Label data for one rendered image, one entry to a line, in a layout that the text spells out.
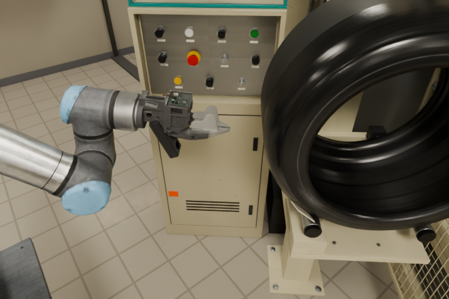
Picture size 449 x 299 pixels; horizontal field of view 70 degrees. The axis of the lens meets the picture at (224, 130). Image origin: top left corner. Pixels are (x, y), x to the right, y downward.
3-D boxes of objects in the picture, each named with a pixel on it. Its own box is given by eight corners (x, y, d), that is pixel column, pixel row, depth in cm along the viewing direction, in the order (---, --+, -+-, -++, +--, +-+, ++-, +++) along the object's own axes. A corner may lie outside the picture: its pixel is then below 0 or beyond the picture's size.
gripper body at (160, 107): (190, 109, 69) (134, 103, 68) (188, 141, 74) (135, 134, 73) (195, 92, 75) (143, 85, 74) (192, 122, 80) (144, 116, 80)
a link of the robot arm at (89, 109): (77, 112, 81) (71, 76, 75) (127, 119, 81) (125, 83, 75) (59, 133, 73) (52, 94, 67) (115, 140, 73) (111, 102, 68)
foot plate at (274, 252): (266, 245, 180) (266, 243, 178) (315, 247, 179) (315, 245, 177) (269, 293, 158) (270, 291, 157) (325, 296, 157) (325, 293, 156)
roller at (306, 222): (288, 141, 108) (302, 139, 107) (288, 151, 110) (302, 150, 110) (303, 227, 80) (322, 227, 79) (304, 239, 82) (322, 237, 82)
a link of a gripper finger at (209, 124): (232, 120, 71) (190, 115, 70) (228, 141, 74) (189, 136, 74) (232, 112, 73) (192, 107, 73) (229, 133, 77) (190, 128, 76)
